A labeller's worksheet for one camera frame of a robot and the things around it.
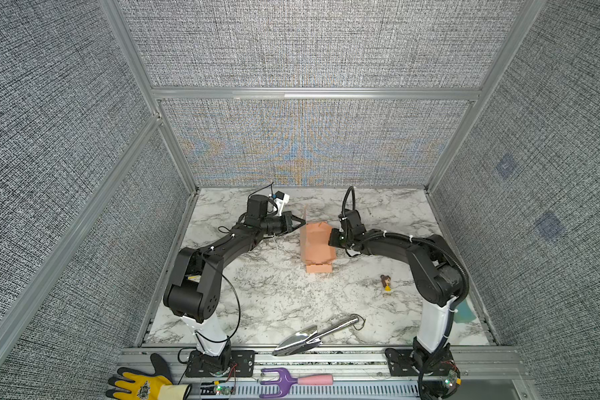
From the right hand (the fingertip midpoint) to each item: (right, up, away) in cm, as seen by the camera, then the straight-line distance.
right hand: (328, 231), depth 99 cm
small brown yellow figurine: (+19, -17, -10) cm, 28 cm away
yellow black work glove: (-58, -40, -30) cm, 77 cm away
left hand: (-8, +5, -13) cm, 16 cm away
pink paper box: (-5, -7, +1) cm, 9 cm away
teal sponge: (+42, -25, -18) cm, 52 cm away
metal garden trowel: (-9, -32, -20) cm, 39 cm away
